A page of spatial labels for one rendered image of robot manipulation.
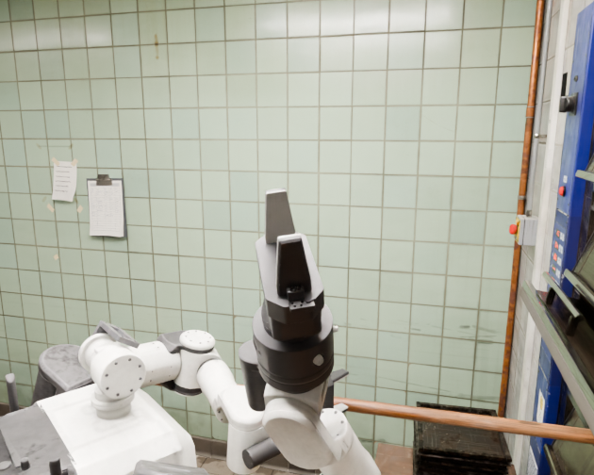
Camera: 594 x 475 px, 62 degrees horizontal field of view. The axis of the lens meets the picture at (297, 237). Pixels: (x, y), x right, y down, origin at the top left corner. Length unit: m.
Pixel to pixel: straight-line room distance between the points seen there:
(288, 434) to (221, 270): 2.07
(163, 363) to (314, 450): 0.56
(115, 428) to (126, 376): 0.08
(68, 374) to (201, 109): 1.80
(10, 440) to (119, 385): 0.17
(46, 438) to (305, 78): 1.92
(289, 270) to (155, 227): 2.34
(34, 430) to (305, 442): 0.42
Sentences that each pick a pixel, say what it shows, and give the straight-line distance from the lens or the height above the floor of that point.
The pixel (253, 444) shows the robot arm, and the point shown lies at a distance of 0.96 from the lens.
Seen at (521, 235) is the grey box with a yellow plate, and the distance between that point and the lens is 2.02.
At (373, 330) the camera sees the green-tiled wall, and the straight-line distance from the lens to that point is 2.51.
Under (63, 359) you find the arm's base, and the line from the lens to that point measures 1.02.
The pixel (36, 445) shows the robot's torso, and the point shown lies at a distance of 0.82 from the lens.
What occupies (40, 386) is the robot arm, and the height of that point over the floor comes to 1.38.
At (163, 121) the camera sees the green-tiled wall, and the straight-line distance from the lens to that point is 2.66.
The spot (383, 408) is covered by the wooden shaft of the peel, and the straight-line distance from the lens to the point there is 1.22.
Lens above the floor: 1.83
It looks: 12 degrees down
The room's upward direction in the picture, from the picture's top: straight up
